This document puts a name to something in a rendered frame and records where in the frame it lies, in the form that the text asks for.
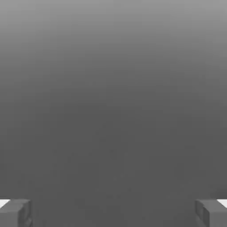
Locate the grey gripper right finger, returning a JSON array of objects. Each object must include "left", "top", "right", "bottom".
[{"left": 194, "top": 199, "right": 227, "bottom": 227}]

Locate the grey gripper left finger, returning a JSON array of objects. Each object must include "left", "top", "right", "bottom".
[{"left": 0, "top": 199, "right": 33, "bottom": 227}]

